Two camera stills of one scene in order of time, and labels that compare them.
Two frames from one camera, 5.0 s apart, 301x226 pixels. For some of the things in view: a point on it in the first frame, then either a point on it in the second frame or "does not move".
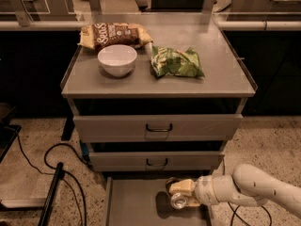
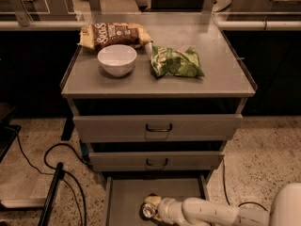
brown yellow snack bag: x=98 y=35 does not move
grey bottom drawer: x=147 y=201 does not move
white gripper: x=203 y=189 → x=166 y=207
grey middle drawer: x=119 y=162 does not move
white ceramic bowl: x=117 y=60 does not move
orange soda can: x=178 y=201 → x=148 y=212
